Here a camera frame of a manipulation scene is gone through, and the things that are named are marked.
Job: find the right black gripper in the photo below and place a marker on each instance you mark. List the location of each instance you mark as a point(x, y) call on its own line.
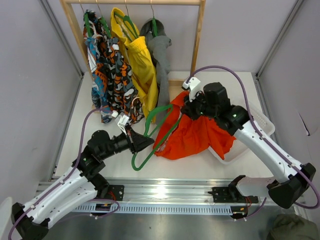
point(188, 108)

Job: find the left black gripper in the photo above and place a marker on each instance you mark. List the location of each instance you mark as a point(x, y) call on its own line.
point(137, 142)

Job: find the green hanger of orange shorts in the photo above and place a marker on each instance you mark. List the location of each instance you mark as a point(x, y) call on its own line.
point(168, 109)

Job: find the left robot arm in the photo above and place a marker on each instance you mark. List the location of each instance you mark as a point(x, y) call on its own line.
point(82, 182)

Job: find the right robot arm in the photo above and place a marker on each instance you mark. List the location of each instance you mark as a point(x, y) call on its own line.
point(290, 178)

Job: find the black orange camouflage shorts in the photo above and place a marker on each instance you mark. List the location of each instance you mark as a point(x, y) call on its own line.
point(121, 90)

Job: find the blue orange patterned shorts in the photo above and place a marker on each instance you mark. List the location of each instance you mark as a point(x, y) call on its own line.
point(97, 65)

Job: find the grey shorts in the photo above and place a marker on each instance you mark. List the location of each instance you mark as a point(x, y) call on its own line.
point(157, 47)

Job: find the green hanger of grey shorts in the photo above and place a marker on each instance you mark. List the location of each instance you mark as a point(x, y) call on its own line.
point(154, 23)

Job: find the yellow shorts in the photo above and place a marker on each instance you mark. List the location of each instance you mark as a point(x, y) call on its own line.
point(137, 55)

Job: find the green hanger of yellow shorts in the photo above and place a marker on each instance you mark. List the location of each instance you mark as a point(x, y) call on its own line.
point(127, 26)

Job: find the green hanger of camouflage shorts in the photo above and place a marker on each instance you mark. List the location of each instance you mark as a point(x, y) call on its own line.
point(103, 21)

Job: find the green hanger of blue shorts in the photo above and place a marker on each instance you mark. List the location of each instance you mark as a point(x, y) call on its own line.
point(86, 21)

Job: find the white perforated plastic basket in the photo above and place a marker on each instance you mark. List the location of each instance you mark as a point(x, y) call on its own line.
point(247, 136)

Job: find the wooden clothes rack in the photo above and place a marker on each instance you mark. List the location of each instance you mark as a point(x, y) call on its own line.
point(78, 33)

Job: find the olive green cloth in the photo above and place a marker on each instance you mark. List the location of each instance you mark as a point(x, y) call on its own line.
point(293, 227)

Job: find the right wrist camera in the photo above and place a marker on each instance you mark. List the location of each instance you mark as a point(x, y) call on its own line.
point(193, 85)

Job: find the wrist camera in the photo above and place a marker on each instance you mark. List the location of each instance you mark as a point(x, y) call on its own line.
point(121, 120)
point(193, 85)

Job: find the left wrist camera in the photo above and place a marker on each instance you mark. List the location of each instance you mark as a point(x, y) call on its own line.
point(121, 120)

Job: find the aluminium rail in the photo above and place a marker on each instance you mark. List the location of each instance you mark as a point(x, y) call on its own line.
point(166, 196)

